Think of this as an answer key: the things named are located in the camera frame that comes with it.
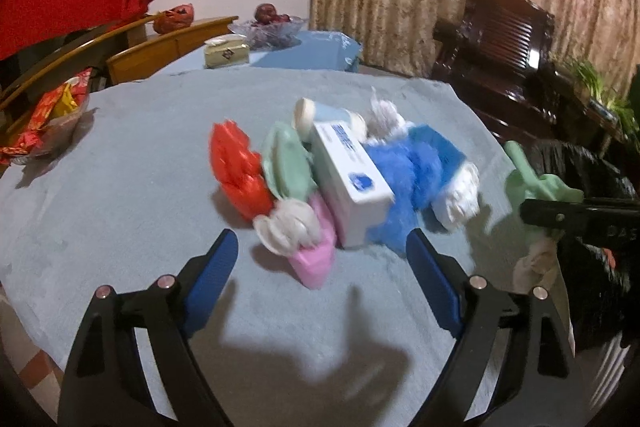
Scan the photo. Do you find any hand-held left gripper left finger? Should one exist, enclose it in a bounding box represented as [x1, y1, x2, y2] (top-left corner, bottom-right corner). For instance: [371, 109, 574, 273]
[57, 228, 239, 427]

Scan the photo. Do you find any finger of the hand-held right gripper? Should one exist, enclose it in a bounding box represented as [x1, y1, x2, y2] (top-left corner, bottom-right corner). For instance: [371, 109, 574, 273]
[519, 198, 601, 242]

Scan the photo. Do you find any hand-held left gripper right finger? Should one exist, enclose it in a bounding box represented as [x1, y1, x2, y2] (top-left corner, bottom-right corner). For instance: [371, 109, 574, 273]
[405, 228, 593, 427]

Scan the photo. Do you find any black lined trash bin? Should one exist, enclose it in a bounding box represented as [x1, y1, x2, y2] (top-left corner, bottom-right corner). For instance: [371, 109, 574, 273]
[525, 141, 640, 415]

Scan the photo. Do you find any pink packet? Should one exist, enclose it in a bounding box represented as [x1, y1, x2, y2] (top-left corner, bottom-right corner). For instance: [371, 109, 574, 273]
[287, 194, 337, 292]

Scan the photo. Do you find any blue fluffy cloth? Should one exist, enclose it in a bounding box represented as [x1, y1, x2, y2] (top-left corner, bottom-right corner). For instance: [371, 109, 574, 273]
[362, 123, 481, 255]

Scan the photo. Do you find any red plastic toy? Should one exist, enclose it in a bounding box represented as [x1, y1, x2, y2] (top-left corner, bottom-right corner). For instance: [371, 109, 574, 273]
[209, 119, 275, 223]

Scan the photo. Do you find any white cardboard box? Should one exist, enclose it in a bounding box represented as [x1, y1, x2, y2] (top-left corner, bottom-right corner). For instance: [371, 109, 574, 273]
[311, 121, 396, 248]

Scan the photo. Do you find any white fluffy wad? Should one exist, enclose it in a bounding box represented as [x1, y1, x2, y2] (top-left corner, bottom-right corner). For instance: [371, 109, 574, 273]
[367, 87, 408, 140]

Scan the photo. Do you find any light blue bottle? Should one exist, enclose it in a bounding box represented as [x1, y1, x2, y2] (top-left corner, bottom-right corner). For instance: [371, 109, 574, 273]
[291, 97, 368, 142]

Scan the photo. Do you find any dark wooden side table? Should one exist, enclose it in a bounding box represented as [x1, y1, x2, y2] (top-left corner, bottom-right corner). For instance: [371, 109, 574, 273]
[537, 57, 640, 158]

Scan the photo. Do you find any grey-blue table blanket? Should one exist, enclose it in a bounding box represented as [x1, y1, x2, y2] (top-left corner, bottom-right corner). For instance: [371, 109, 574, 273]
[0, 68, 571, 427]

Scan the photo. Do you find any green potted plant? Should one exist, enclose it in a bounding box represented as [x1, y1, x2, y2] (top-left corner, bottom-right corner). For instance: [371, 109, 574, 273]
[567, 57, 640, 130]

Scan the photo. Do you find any dark wooden armchair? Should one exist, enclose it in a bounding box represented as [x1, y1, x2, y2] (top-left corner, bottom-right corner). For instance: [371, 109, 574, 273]
[431, 0, 558, 142]

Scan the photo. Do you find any clear snack dish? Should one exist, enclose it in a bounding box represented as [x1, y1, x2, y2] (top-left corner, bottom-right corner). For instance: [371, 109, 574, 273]
[0, 107, 96, 166]

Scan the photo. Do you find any tissue box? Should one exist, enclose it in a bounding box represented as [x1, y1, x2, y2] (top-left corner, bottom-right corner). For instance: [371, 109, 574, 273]
[203, 34, 250, 70]

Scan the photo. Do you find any yellow snack packet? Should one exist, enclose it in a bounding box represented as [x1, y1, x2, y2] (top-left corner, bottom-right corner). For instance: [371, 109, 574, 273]
[52, 87, 83, 118]

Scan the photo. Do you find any small red snack packet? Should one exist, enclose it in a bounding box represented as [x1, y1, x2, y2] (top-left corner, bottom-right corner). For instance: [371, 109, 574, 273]
[0, 129, 48, 162]

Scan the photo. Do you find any red patterned snack packet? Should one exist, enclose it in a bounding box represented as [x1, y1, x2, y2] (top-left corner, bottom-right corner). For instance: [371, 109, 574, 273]
[27, 69, 93, 132]

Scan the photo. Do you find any blue tablecloth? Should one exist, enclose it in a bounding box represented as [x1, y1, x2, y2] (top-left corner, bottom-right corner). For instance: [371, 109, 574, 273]
[165, 29, 364, 76]

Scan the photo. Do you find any glass fruit bowl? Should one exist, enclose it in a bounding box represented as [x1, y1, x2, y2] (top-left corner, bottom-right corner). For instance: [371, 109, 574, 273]
[227, 16, 309, 51]

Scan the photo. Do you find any red bag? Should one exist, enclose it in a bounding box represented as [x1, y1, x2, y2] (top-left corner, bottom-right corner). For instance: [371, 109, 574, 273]
[152, 3, 195, 35]

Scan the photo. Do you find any curved wooden chair back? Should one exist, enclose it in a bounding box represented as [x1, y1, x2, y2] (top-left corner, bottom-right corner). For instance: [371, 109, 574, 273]
[0, 18, 151, 128]

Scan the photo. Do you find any large red apple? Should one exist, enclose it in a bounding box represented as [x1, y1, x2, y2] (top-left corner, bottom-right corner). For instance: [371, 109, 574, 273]
[255, 3, 279, 26]

